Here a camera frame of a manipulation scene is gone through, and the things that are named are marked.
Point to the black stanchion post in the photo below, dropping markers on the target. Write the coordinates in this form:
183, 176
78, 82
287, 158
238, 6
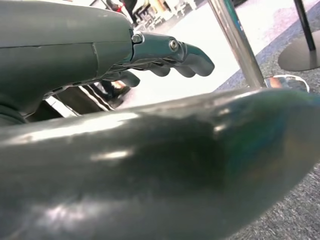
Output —
300, 56

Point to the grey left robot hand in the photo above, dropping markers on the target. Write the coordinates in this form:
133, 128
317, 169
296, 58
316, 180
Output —
149, 165

